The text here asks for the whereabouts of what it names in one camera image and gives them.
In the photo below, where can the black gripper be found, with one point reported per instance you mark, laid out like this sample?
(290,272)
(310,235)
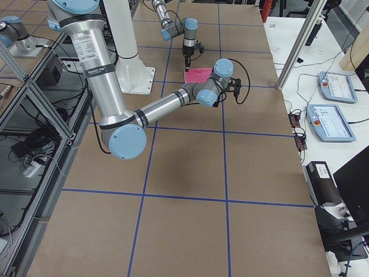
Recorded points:
(187,52)

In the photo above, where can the pink and grey towel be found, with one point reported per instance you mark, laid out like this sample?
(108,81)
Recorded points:
(197,75)

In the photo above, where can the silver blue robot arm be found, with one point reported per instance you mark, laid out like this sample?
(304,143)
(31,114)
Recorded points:
(103,37)
(187,27)

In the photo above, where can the black cylindrical tool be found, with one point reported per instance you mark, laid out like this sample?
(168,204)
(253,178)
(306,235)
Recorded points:
(314,32)

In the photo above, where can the near teach pendant tablet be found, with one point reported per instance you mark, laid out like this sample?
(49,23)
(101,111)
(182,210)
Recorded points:
(329,124)

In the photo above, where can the teach pendant tablet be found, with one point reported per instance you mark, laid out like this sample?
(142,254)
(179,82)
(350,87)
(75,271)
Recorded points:
(337,87)
(329,124)

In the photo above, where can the far teach pendant tablet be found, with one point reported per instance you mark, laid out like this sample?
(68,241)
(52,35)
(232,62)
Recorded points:
(337,87)

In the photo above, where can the wooden board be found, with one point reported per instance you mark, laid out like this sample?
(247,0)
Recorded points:
(357,52)

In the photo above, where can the black and white box device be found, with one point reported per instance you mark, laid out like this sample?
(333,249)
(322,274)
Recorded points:
(321,184)

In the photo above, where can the black monitor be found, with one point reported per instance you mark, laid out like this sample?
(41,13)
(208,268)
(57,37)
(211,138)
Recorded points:
(352,182)

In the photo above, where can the white camera stand pedestal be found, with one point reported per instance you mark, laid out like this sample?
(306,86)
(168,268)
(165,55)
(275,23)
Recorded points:
(133,76)

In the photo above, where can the small electronics board with wires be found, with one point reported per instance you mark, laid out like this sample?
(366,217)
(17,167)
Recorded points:
(299,133)

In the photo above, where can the aluminium frame post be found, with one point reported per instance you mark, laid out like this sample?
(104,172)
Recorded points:
(300,41)

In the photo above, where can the aluminium side frame rail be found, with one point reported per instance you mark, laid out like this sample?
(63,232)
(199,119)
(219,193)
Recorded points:
(43,120)

